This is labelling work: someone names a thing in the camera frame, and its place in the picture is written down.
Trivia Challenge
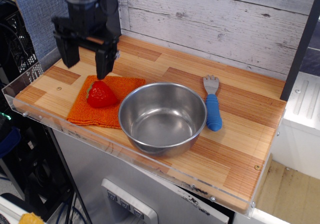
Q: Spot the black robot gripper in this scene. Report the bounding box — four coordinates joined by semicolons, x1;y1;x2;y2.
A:
52;0;119;80

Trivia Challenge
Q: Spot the red toy strawberry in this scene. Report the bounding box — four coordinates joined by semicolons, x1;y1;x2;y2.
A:
86;81;118;108

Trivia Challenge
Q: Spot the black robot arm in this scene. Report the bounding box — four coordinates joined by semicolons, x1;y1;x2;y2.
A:
52;0;120;80

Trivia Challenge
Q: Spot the orange knitted towel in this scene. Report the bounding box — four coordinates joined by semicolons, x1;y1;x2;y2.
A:
66;75;146;129

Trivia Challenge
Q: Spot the black plastic crate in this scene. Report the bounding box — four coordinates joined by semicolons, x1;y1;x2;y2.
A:
0;6;37;81

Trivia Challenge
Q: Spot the clear acrylic table guard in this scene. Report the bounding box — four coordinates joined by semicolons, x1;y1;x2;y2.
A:
1;16;285;218

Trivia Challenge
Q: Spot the stainless steel bowl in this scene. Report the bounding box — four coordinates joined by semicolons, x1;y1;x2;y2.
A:
118;82;207;158

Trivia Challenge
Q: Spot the silver toy fridge cabinet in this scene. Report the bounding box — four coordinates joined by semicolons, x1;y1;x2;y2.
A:
53;130;234;223

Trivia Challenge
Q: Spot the white ridged side counter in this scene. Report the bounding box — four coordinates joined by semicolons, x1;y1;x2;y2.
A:
270;72;320;179

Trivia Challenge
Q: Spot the blue handled metal fork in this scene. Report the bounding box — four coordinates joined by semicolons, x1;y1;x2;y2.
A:
203;75;223;132

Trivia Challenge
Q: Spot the dark grey right post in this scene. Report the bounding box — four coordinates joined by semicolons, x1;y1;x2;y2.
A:
280;0;320;101

